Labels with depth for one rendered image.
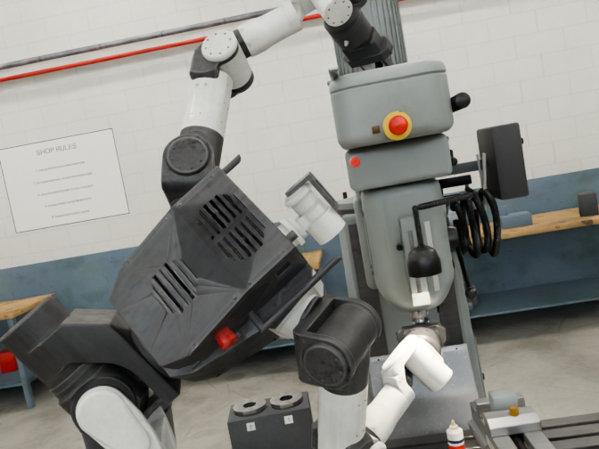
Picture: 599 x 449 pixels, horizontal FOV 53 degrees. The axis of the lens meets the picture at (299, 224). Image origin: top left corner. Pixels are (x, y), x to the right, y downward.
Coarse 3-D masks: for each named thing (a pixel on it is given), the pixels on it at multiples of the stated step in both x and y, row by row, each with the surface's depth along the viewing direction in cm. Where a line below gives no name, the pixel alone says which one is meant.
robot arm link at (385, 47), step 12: (360, 24) 134; (348, 36) 135; (360, 36) 136; (372, 36) 139; (348, 48) 138; (360, 48) 140; (372, 48) 139; (384, 48) 140; (348, 60) 146; (360, 60) 144; (372, 60) 143; (384, 60) 142
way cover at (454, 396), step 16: (448, 352) 192; (464, 352) 191; (464, 368) 190; (416, 384) 190; (448, 384) 189; (416, 400) 188; (432, 400) 187; (448, 400) 187; (464, 400) 186; (416, 416) 185; (432, 416) 184; (448, 416) 184; (464, 416) 183; (400, 432) 183; (416, 432) 182; (432, 432) 181
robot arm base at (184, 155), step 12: (168, 144) 114; (180, 144) 113; (192, 144) 113; (204, 144) 113; (168, 156) 112; (180, 156) 112; (192, 156) 112; (204, 156) 112; (168, 168) 112; (180, 168) 111; (192, 168) 111; (204, 168) 112; (168, 180) 111; (180, 180) 111; (192, 180) 111; (168, 192) 113; (180, 192) 113
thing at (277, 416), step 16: (256, 400) 165; (272, 400) 163; (288, 400) 161; (304, 400) 162; (240, 416) 159; (256, 416) 158; (272, 416) 157; (288, 416) 157; (304, 416) 157; (240, 432) 157; (256, 432) 157; (272, 432) 158; (288, 432) 158; (304, 432) 158; (240, 448) 158; (256, 448) 158; (272, 448) 158; (288, 448) 158; (304, 448) 158
